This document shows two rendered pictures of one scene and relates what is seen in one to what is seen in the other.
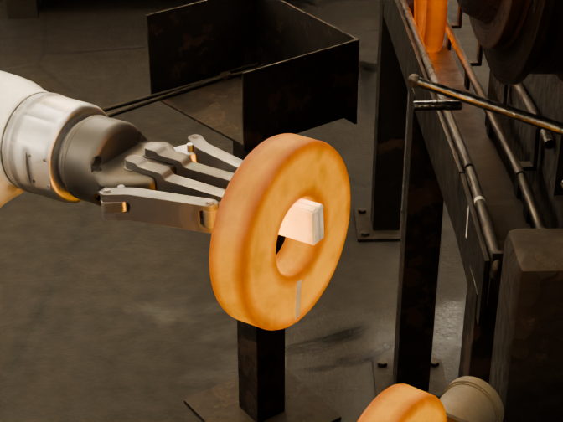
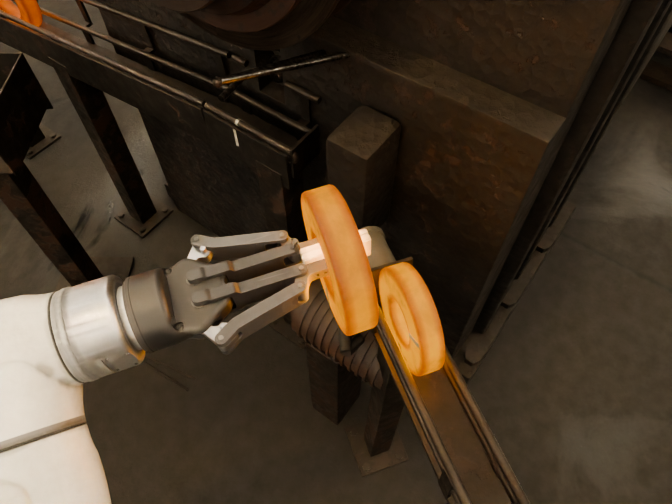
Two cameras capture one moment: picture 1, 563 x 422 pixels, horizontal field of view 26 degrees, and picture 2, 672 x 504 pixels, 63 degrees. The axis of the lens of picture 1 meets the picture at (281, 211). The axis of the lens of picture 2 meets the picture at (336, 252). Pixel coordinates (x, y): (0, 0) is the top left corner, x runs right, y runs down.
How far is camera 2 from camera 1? 68 cm
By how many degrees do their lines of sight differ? 45
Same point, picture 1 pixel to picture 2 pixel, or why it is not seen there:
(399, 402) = (417, 286)
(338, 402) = (122, 251)
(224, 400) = not seen: hidden behind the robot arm
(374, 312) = (85, 191)
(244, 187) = (351, 266)
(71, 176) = (157, 344)
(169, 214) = (275, 314)
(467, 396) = (374, 241)
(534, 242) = (350, 137)
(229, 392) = not seen: hidden behind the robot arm
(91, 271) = not seen: outside the picture
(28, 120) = (80, 337)
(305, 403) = (108, 265)
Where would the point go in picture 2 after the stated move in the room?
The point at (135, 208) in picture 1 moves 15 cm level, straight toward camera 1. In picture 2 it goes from (246, 330) to (393, 407)
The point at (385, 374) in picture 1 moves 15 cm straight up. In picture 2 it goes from (128, 219) to (112, 188)
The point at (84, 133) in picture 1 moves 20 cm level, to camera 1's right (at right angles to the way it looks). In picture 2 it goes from (143, 310) to (287, 173)
